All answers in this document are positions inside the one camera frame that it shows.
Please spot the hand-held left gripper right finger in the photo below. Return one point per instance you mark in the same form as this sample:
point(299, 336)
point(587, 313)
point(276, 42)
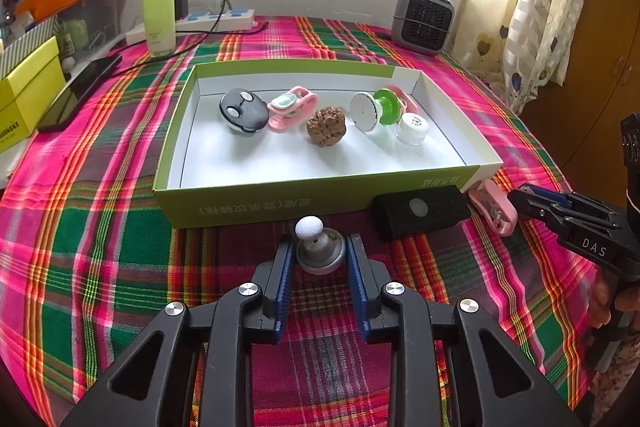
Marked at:
point(355, 277)

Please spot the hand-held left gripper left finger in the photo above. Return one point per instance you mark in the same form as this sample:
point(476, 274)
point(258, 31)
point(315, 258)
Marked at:
point(285, 272)

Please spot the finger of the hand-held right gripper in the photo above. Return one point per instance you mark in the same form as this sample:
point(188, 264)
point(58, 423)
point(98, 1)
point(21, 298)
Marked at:
point(530, 207)
point(547, 194)

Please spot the white knob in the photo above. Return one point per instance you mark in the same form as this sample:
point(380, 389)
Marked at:
point(320, 252)

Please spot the green and white cardboard box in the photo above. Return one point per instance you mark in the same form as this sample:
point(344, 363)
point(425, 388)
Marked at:
point(300, 202)

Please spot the white bottle cap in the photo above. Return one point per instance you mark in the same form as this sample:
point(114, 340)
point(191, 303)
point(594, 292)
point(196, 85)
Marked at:
point(411, 129)

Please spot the brown walnut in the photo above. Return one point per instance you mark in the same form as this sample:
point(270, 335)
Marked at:
point(325, 127)

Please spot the black round case white dots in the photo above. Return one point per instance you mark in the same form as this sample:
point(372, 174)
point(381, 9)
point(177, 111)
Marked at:
point(250, 112)

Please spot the green and white spool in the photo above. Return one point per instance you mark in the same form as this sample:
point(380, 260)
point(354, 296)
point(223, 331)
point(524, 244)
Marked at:
point(387, 107)

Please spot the person's right hand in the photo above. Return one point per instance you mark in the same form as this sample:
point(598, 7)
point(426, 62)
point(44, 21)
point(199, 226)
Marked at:
point(600, 302)

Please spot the black rectangular box round button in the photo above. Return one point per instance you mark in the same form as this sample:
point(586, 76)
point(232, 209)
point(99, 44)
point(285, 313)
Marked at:
point(440, 212)

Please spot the brown wooden wardrobe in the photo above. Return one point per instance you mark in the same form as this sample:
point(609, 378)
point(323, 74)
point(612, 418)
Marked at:
point(615, 57)

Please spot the pink plastic piece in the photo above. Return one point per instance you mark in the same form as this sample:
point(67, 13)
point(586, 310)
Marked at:
point(407, 99)

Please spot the cream curtain with hearts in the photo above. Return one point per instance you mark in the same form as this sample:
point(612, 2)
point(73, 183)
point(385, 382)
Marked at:
point(540, 7)

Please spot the pink green plaid blanket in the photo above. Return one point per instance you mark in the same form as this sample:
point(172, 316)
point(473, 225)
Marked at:
point(100, 232)

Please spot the small grey fan heater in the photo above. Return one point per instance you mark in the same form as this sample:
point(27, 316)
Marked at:
point(425, 19)

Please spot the white power strip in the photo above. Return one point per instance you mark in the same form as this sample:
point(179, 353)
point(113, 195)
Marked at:
point(235, 21)

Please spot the black smartphone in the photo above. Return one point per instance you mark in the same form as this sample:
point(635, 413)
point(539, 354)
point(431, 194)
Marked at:
point(80, 89)

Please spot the light green plastic bottle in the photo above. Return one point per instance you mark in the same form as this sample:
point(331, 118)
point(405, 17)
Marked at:
point(159, 17)

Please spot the black charger plug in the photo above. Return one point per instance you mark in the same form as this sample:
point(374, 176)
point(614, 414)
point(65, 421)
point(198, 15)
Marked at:
point(181, 2)

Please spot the yellow-green cardboard box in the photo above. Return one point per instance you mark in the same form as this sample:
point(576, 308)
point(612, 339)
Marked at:
point(30, 92)

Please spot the clear plastic storage container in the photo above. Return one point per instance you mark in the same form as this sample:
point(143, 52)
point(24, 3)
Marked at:
point(95, 17)

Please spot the grey chevron pattern box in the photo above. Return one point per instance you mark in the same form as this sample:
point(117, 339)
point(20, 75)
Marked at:
point(30, 42)

